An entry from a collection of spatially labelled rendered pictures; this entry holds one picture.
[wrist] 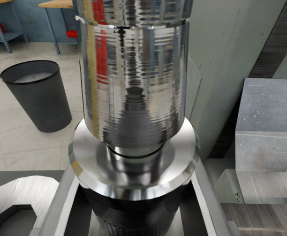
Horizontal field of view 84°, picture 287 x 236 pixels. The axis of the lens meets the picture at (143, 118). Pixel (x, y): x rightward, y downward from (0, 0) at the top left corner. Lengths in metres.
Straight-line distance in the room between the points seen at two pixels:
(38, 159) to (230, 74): 1.68
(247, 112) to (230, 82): 0.10
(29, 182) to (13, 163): 1.71
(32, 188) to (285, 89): 0.57
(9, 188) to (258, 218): 0.41
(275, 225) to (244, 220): 0.06
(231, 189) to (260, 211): 0.12
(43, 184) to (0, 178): 0.06
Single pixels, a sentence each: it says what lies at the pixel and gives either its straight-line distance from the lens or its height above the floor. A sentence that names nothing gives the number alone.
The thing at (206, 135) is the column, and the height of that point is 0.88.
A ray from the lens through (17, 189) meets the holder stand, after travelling 0.20.
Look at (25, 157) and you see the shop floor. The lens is 1.90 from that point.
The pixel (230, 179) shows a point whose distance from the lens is 0.56.
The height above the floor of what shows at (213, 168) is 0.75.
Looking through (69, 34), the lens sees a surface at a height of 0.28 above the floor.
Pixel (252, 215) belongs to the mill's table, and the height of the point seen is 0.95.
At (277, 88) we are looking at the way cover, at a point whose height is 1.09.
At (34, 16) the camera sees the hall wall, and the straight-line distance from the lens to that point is 4.95.
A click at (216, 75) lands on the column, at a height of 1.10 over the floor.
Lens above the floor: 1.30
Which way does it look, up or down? 42 degrees down
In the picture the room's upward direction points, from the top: 2 degrees clockwise
